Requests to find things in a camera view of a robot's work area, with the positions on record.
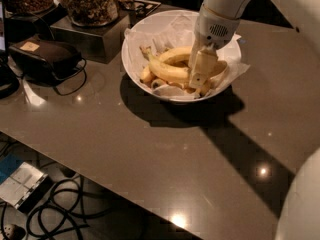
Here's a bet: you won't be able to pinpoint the upper back yellow banana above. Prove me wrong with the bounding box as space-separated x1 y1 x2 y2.
159 46 192 64

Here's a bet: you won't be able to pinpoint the black cables on floor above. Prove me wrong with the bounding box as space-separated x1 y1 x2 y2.
0 140 118 240

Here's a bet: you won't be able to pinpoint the blue item on floor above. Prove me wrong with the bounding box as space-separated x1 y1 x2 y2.
0 154 23 184

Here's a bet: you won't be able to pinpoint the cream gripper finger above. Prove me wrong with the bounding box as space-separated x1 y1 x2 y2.
188 39 202 68
189 46 218 88

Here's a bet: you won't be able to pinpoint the large front yellow banana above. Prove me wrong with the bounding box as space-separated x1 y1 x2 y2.
140 46 227 87

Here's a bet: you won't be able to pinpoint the white bowl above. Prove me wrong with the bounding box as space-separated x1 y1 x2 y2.
121 10 249 103

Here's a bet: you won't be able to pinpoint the glass jar of granola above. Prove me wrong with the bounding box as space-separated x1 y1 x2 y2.
62 0 119 27

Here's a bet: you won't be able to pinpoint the white box on floor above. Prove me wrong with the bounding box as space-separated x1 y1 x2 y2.
0 162 52 213

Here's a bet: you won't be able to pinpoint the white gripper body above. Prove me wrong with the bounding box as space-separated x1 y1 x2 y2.
194 5 240 50

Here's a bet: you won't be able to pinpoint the small bananas under bunch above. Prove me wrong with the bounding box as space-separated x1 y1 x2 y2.
140 64 211 96

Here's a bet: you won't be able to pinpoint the dark square jar stand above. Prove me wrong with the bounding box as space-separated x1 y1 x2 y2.
51 11 130 64

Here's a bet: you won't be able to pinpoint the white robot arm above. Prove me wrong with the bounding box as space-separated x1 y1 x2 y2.
191 0 320 240

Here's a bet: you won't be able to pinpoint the black monitor stand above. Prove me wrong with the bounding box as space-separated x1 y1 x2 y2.
0 0 20 99

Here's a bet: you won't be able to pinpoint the white paper liner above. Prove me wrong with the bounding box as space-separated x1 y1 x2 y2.
121 10 249 103

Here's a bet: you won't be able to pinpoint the white power plug on floor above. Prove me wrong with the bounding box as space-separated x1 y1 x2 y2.
0 224 26 240

